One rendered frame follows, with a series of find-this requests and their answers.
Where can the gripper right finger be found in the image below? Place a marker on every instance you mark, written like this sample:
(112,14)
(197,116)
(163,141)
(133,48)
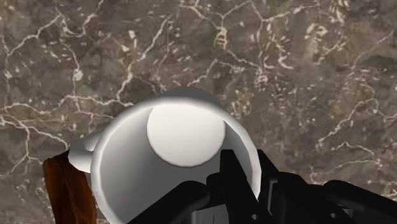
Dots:
(297,198)

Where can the white mug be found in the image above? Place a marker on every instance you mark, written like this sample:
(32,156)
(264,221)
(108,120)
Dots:
(155,161)

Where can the brown wooden object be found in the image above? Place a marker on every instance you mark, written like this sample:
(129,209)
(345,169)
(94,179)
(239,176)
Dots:
(66,194)

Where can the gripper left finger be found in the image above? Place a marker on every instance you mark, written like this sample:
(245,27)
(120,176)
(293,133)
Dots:
(229,189)

